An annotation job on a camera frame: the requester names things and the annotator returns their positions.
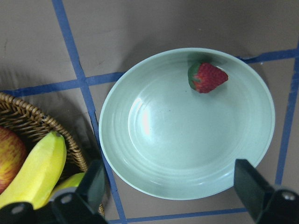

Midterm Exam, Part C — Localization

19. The red yellow apple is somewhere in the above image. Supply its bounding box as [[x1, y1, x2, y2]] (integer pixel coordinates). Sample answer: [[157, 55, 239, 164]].
[[0, 126, 27, 194]]

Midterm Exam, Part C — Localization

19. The light green plate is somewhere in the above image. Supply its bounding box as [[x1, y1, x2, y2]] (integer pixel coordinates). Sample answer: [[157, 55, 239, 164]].
[[99, 48, 275, 200]]

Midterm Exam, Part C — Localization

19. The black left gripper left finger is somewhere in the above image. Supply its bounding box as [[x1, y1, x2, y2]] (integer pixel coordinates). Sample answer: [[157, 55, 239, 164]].
[[76, 160, 105, 212]]

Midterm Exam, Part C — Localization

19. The yellow banana top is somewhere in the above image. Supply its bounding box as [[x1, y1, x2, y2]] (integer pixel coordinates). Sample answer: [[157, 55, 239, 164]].
[[0, 132, 67, 209]]

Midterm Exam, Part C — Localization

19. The brown wicker basket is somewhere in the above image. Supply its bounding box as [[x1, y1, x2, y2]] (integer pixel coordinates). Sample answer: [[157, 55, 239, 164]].
[[0, 93, 103, 214]]

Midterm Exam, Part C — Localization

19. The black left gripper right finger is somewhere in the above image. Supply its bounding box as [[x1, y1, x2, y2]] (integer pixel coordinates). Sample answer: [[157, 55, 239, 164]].
[[234, 159, 274, 222]]

